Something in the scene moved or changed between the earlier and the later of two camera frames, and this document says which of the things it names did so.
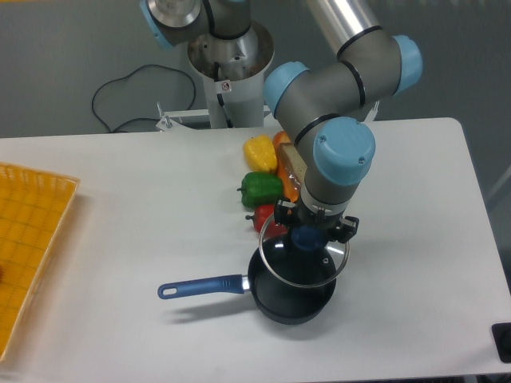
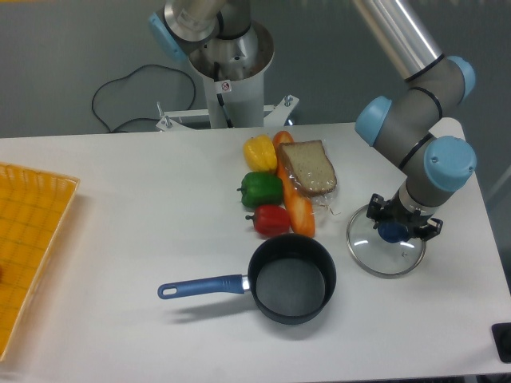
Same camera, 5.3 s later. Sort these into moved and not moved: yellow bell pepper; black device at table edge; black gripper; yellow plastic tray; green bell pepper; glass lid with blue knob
Moved: glass lid with blue knob; black gripper
Not moved: yellow plastic tray; black device at table edge; yellow bell pepper; green bell pepper
